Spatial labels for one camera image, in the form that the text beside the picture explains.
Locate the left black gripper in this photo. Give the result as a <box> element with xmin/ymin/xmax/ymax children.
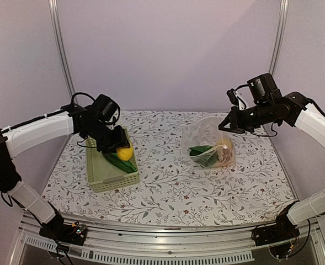
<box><xmin>84</xmin><ymin>120</ymin><xmax>131</xmax><ymax>155</ymax></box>

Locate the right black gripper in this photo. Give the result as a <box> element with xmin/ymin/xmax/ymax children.
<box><xmin>219</xmin><ymin>100</ymin><xmax>274</xmax><ymax>134</ymax></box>

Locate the yellow lemon toy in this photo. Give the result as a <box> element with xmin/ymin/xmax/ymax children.
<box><xmin>116</xmin><ymin>144</ymin><xmax>134</xmax><ymax>161</ymax></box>

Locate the green yellow mango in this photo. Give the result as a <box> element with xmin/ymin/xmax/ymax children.
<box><xmin>216</xmin><ymin>137</ymin><xmax>233</xmax><ymax>152</ymax></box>

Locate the green plastic basket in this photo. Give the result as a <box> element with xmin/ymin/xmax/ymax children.
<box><xmin>86</xmin><ymin>137</ymin><xmax>140</xmax><ymax>193</ymax></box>

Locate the clear zip top bag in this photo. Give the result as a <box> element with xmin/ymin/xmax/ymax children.
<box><xmin>181</xmin><ymin>116</ymin><xmax>236</xmax><ymax>168</ymax></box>

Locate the bok choy toy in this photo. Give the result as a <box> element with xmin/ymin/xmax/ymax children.
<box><xmin>189</xmin><ymin>145</ymin><xmax>219</xmax><ymax>167</ymax></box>

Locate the brown kiwi toy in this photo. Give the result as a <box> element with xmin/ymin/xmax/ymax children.
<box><xmin>218</xmin><ymin>149</ymin><xmax>233</xmax><ymax>164</ymax></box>

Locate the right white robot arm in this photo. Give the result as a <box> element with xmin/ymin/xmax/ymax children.
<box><xmin>219</xmin><ymin>92</ymin><xmax>325</xmax><ymax>241</ymax></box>

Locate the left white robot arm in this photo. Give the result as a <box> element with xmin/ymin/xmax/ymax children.
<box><xmin>0</xmin><ymin>103</ymin><xmax>129</xmax><ymax>240</ymax></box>

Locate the green cucumber toy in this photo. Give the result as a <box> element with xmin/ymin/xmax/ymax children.
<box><xmin>103</xmin><ymin>153</ymin><xmax>137</xmax><ymax>173</ymax></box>

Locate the floral table mat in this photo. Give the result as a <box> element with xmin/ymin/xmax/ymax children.
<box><xmin>42</xmin><ymin>111</ymin><xmax>297</xmax><ymax>226</ymax></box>

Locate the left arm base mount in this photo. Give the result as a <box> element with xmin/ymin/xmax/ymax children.
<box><xmin>39</xmin><ymin>216</ymin><xmax>88</xmax><ymax>246</ymax></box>

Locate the left aluminium frame post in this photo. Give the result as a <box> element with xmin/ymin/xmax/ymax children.
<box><xmin>48</xmin><ymin>0</ymin><xmax>76</xmax><ymax>97</ymax></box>

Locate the aluminium frame post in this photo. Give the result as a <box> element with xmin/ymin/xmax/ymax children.
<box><xmin>48</xmin><ymin>0</ymin><xmax>76</xmax><ymax>97</ymax></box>
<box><xmin>269</xmin><ymin>0</ymin><xmax>289</xmax><ymax>76</ymax></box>

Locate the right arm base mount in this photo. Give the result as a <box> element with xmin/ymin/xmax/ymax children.
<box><xmin>251</xmin><ymin>214</ymin><xmax>300</xmax><ymax>246</ymax></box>

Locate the right aluminium frame post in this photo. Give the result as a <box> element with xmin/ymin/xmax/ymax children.
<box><xmin>269</xmin><ymin>0</ymin><xmax>289</xmax><ymax>76</ymax></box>

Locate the aluminium front rail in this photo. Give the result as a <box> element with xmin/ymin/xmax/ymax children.
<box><xmin>9</xmin><ymin>214</ymin><xmax>325</xmax><ymax>264</ymax></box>

